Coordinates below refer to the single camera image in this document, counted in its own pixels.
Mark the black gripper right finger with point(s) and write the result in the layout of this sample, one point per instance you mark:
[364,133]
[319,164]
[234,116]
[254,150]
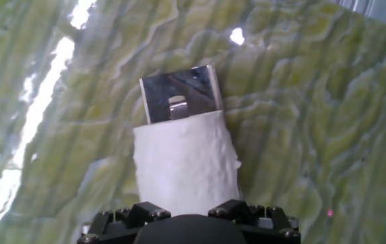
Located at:
[271,220]

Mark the shiny metal roll holder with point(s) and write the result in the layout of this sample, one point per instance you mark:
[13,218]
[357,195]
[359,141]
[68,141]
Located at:
[193,91]

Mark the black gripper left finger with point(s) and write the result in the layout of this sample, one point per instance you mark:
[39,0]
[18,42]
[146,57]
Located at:
[111,223]

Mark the green marble pattern mat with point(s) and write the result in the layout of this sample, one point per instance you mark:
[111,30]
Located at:
[315,135]

